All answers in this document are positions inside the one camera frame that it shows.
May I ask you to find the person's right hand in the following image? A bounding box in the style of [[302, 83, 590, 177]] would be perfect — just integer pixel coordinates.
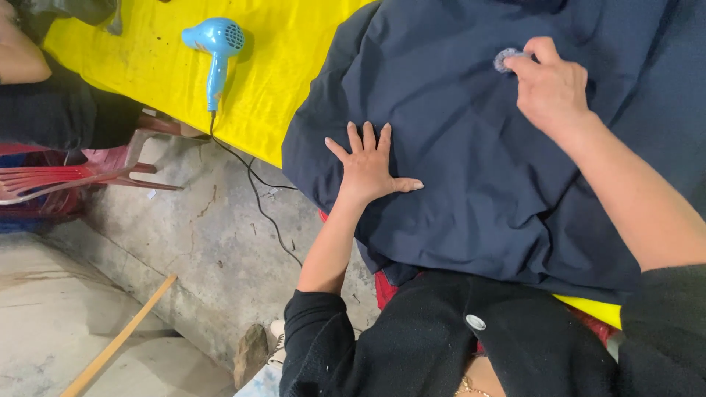
[[504, 37, 599, 145]]

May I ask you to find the person's left hand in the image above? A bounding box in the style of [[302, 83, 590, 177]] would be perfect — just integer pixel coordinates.
[[324, 121, 425, 206]]

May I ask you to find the small grey round pad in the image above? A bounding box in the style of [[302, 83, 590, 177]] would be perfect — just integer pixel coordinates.
[[493, 47, 531, 74]]

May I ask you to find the navy blue garment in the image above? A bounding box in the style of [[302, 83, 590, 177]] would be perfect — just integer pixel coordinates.
[[281, 0, 706, 305]]

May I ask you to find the light blue hair dryer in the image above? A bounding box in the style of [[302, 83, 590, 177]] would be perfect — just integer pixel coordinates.
[[181, 17, 246, 113]]

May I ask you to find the white shoe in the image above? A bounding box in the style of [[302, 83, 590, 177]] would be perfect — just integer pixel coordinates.
[[267, 320, 288, 369]]

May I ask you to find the yellow table cloth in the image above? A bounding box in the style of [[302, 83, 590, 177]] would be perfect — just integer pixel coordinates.
[[43, 0, 377, 169]]

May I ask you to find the person's black cardigan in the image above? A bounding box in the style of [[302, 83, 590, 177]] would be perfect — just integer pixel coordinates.
[[279, 265, 706, 397]]

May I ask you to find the red plastic chair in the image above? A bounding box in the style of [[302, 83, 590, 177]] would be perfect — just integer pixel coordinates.
[[0, 115, 206, 221]]

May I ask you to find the wooden stick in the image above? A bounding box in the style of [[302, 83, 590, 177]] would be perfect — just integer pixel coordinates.
[[60, 274, 178, 397]]

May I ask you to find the black power cord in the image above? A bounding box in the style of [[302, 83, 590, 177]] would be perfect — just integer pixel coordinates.
[[209, 111, 303, 269]]

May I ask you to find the gold necklace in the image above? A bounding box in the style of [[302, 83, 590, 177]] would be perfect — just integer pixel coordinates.
[[454, 376, 492, 397]]

